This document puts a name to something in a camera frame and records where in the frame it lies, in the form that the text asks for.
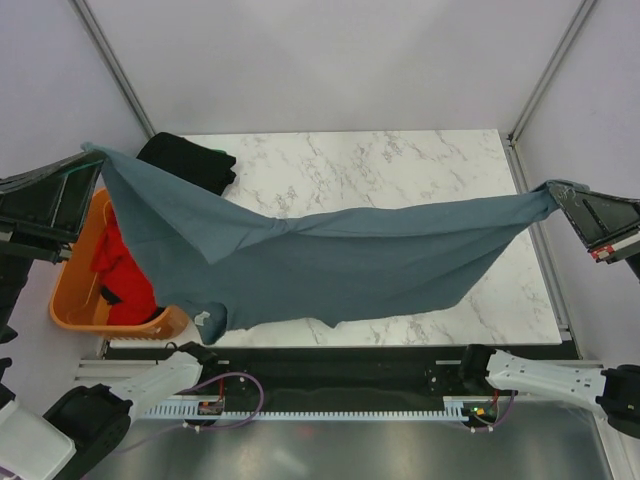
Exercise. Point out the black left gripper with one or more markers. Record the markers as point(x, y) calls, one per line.
point(55, 207)

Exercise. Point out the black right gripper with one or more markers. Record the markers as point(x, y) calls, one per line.
point(605, 221)

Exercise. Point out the grey-blue t-shirt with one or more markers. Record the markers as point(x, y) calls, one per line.
point(201, 252)

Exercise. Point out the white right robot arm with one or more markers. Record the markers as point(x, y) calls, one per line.
point(619, 405)

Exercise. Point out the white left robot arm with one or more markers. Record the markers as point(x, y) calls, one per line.
point(87, 423)

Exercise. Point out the folded black t-shirt stack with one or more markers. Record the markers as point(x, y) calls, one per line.
point(209, 169)

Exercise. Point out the red t-shirt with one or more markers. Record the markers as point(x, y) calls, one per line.
point(115, 267)

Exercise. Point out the orange plastic basket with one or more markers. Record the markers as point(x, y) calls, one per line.
point(76, 303)

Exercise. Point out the black t-shirt in basket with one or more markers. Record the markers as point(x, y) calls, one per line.
point(110, 297)

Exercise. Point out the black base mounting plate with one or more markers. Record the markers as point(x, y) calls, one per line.
point(338, 379)

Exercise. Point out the aluminium frame rail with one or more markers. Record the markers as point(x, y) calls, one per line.
point(572, 384)

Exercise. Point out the white slotted cable duct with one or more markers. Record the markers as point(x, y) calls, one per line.
point(188, 408)

